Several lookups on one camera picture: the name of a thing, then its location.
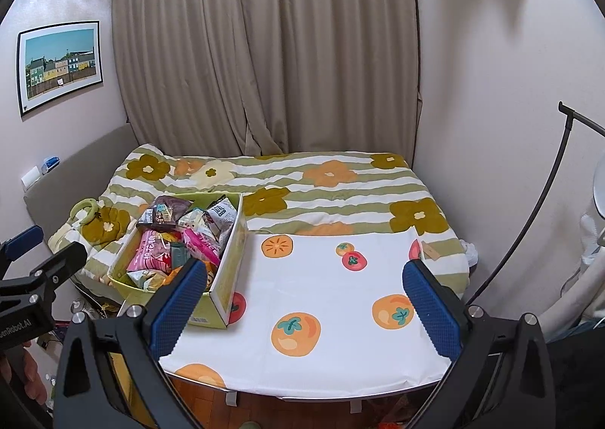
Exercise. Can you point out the grey padded headboard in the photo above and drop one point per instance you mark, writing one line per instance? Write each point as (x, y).
(80, 159)

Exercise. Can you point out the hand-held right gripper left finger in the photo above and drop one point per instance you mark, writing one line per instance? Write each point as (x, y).
(182, 306)

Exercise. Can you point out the beige curtain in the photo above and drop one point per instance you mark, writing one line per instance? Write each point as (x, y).
(260, 32)

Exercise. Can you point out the person's left hand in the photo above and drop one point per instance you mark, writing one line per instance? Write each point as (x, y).
(35, 370)

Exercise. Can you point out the framed houses picture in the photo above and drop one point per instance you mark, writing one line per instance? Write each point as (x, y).
(59, 65)

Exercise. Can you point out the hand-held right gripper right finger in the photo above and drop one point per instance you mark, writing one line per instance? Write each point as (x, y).
(432, 306)

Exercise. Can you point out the white corn chips packet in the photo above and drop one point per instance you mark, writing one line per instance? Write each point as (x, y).
(146, 280)

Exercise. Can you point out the dark brown snack packet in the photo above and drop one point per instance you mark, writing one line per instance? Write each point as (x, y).
(163, 214)

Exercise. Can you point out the cream white snack packet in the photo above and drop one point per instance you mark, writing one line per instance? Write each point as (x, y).
(191, 220)

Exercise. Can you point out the green cardboard box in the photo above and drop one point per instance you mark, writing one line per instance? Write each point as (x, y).
(231, 268)

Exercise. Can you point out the white crumpled cloth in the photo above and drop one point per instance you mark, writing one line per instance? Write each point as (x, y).
(471, 253)

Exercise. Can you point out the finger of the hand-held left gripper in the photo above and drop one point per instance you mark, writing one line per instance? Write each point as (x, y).
(61, 263)
(23, 240)

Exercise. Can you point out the floral striped blanket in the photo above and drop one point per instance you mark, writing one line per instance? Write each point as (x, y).
(331, 202)

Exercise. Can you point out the brown paper tag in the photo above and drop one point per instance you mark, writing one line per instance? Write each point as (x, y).
(430, 250)

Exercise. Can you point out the blue white small box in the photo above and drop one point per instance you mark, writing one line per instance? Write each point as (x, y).
(51, 165)

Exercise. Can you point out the persimmon print tablecloth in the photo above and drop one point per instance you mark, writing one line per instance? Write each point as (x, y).
(331, 296)

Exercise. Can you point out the black floor lamp pole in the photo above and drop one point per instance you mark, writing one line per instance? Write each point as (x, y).
(586, 120)

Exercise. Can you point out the white wall switch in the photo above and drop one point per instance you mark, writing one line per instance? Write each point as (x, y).
(30, 176)

